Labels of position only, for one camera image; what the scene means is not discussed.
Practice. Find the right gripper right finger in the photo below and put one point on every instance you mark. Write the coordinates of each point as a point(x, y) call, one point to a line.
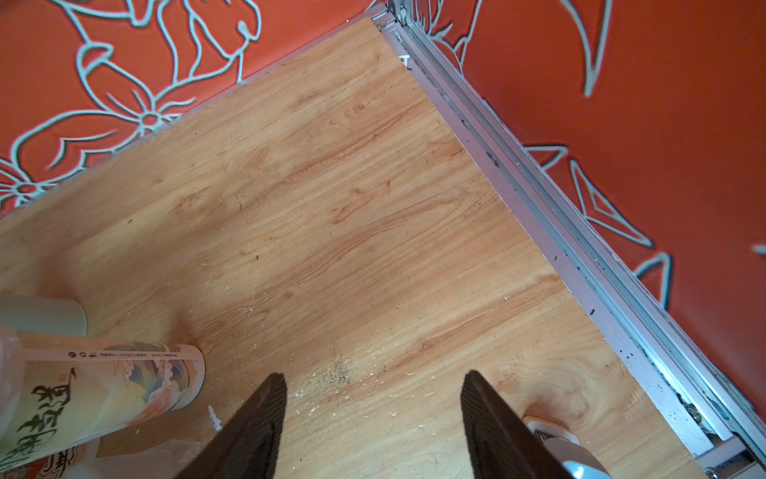
point(499, 444)

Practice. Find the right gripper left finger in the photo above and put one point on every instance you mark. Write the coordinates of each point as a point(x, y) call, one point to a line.
point(247, 446)

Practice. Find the cream milk tea cup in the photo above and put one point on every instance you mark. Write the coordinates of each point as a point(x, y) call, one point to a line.
point(96, 401)

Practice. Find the green chopstick holder cup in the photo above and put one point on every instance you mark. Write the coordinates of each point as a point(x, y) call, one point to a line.
point(43, 315)

